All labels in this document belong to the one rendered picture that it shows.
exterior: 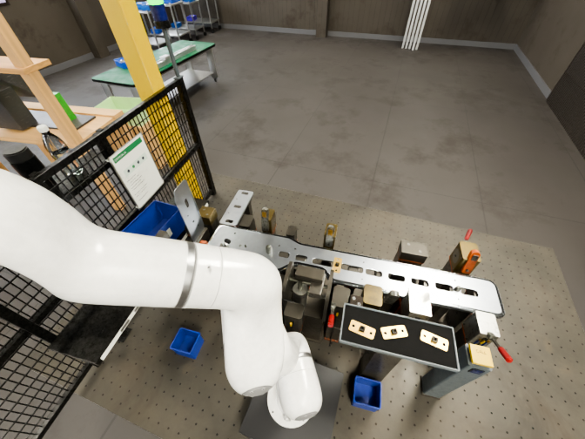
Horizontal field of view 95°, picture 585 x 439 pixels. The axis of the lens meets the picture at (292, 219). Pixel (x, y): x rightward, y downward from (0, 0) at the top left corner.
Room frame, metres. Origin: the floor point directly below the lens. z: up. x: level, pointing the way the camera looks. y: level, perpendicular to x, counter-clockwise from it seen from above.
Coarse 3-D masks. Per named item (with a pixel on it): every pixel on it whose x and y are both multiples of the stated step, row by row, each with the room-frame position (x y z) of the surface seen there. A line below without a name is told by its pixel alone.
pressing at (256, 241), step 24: (216, 240) 0.88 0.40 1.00; (240, 240) 0.87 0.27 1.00; (264, 240) 0.87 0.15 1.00; (288, 240) 0.87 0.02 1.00; (312, 264) 0.72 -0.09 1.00; (360, 264) 0.71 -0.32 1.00; (384, 264) 0.71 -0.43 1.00; (408, 264) 0.71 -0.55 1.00; (360, 288) 0.59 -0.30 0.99; (384, 288) 0.58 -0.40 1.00; (432, 288) 0.58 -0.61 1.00; (480, 288) 0.57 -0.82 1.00; (504, 312) 0.47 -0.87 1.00
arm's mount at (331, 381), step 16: (320, 368) 0.32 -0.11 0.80; (320, 384) 0.26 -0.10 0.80; (336, 384) 0.26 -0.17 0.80; (256, 400) 0.21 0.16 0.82; (336, 400) 0.20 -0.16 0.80; (256, 416) 0.15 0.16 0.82; (320, 416) 0.15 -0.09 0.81; (240, 432) 0.11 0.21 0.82; (256, 432) 0.11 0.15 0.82; (272, 432) 0.11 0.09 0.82; (288, 432) 0.11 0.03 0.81; (304, 432) 0.10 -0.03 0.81; (320, 432) 0.10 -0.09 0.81
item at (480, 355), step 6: (474, 348) 0.28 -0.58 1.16; (480, 348) 0.28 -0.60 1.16; (486, 348) 0.28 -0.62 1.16; (474, 354) 0.26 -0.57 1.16; (480, 354) 0.26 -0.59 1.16; (486, 354) 0.26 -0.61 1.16; (474, 360) 0.25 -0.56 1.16; (480, 360) 0.24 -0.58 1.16; (486, 360) 0.24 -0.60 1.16; (486, 366) 0.23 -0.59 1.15; (492, 366) 0.23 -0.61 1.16
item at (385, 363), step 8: (368, 352) 0.34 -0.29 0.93; (376, 352) 0.31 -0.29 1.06; (360, 360) 0.37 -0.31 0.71; (368, 360) 0.32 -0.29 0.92; (376, 360) 0.30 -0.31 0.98; (384, 360) 0.29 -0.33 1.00; (392, 360) 0.29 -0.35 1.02; (400, 360) 0.28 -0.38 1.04; (360, 368) 0.33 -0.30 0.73; (368, 368) 0.30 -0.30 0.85; (376, 368) 0.30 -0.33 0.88; (384, 368) 0.29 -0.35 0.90; (392, 368) 0.28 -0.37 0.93; (368, 376) 0.30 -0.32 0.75; (376, 376) 0.29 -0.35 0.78; (384, 376) 0.28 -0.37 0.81
